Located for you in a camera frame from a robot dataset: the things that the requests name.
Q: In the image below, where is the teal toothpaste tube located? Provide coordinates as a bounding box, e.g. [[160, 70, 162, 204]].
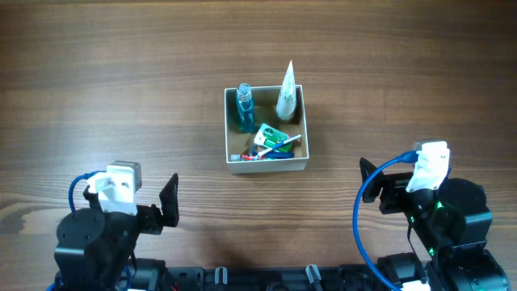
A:
[[229, 154, 274, 162]]

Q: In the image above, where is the blue white toothbrush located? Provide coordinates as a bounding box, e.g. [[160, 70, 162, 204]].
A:
[[254, 134, 301, 160]]

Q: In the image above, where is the blue disposable razor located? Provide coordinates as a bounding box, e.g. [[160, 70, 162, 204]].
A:
[[263, 151, 295, 159]]

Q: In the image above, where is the green soap box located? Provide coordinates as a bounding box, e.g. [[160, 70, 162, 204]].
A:
[[254, 123, 291, 149]]

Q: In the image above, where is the white lotion tube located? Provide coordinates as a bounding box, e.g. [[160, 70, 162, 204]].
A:
[[275, 61, 296, 121]]

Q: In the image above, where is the blue mouthwash bottle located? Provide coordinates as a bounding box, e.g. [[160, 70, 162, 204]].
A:
[[235, 83, 255, 133]]

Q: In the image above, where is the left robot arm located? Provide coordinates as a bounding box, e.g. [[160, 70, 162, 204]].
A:
[[48, 174, 179, 291]]

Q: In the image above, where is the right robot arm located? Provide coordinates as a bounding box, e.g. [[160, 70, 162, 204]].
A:
[[355, 158, 511, 291]]

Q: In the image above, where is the white cardboard box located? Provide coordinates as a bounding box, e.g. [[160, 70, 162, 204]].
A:
[[224, 85, 309, 174]]

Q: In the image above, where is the right blue cable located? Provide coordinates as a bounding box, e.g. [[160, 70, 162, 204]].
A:
[[351, 150, 419, 291]]

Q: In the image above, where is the blue cable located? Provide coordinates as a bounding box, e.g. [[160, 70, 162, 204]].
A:
[[44, 171, 134, 291], [351, 150, 419, 291]]

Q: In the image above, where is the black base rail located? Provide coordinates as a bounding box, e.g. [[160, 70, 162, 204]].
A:
[[129, 264, 385, 291]]

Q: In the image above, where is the left blue cable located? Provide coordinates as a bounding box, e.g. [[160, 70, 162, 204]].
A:
[[44, 171, 134, 291]]

